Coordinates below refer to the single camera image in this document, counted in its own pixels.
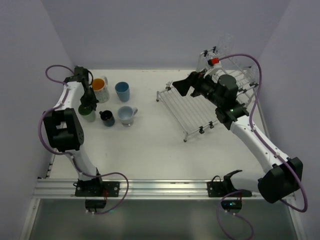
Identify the light green plastic cup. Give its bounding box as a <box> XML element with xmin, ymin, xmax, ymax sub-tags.
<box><xmin>78</xmin><ymin>104</ymin><xmax>96</xmax><ymax>123</ymax></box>

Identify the white patterned ceramic mug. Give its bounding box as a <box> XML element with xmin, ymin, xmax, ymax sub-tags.
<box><xmin>91</xmin><ymin>75</ymin><xmax>110</xmax><ymax>103</ymax></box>

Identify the dark blue ceramic cup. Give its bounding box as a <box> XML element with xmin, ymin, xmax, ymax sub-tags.
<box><xmin>99</xmin><ymin>110</ymin><xmax>115</xmax><ymax>127</ymax></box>

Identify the light blue plastic cup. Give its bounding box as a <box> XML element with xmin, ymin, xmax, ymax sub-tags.
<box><xmin>115</xmin><ymin>81</ymin><xmax>130</xmax><ymax>102</ymax></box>

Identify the grey ceramic mug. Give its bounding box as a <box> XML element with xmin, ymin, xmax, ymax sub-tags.
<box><xmin>117</xmin><ymin>106</ymin><xmax>138</xmax><ymax>127</ymax></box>

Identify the clear glass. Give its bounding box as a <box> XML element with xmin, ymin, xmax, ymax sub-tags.
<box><xmin>216</xmin><ymin>34</ymin><xmax>235</xmax><ymax>57</ymax></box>
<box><xmin>246</xmin><ymin>63</ymin><xmax>260</xmax><ymax>84</ymax></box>

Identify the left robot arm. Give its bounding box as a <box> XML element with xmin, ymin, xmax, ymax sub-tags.
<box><xmin>38</xmin><ymin>66</ymin><xmax>105</xmax><ymax>197</ymax></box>

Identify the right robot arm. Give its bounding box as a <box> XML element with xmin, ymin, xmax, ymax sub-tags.
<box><xmin>172</xmin><ymin>71</ymin><xmax>303</xmax><ymax>204</ymax></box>

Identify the left black controller box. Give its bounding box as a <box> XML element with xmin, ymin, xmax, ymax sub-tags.
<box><xmin>84</xmin><ymin>199</ymin><xmax>107</xmax><ymax>213</ymax></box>

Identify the black controller box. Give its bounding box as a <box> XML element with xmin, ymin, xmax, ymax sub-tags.
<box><xmin>220</xmin><ymin>197</ymin><xmax>243</xmax><ymax>214</ymax></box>
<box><xmin>84</xmin><ymin>199</ymin><xmax>107</xmax><ymax>213</ymax></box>

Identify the right black controller box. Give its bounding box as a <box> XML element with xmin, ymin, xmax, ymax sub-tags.
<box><xmin>220</xmin><ymin>197</ymin><xmax>243</xmax><ymax>214</ymax></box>

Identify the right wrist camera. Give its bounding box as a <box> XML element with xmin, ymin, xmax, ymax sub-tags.
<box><xmin>204</xmin><ymin>57</ymin><xmax>222</xmax><ymax>78</ymax></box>

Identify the metal wire dish rack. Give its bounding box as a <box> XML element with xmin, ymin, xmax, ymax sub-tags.
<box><xmin>156</xmin><ymin>47</ymin><xmax>259</xmax><ymax>142</ymax></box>

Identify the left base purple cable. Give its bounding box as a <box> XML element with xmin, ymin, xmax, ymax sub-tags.
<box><xmin>84</xmin><ymin>171</ymin><xmax>130</xmax><ymax>216</ymax></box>

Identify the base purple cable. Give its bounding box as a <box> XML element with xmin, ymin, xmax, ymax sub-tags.
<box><xmin>84</xmin><ymin>171</ymin><xmax>130</xmax><ymax>216</ymax></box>
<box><xmin>215</xmin><ymin>188</ymin><xmax>254</xmax><ymax>240</ymax></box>

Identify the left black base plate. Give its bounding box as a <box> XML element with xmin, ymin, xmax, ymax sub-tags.
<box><xmin>73</xmin><ymin>177</ymin><xmax>120</xmax><ymax>197</ymax></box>

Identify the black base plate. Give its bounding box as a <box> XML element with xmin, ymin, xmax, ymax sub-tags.
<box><xmin>73</xmin><ymin>177</ymin><xmax>120</xmax><ymax>197</ymax></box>
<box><xmin>206</xmin><ymin>169</ymin><xmax>253</xmax><ymax>198</ymax></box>

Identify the aluminium mounting rail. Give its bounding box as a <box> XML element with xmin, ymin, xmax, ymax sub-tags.
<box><xmin>34</xmin><ymin>176</ymin><xmax>296</xmax><ymax>201</ymax></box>

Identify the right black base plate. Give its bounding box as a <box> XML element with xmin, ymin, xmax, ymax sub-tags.
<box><xmin>206</xmin><ymin>169</ymin><xmax>253</xmax><ymax>198</ymax></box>

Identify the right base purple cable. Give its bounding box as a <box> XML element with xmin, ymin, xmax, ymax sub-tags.
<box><xmin>215</xmin><ymin>188</ymin><xmax>254</xmax><ymax>240</ymax></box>

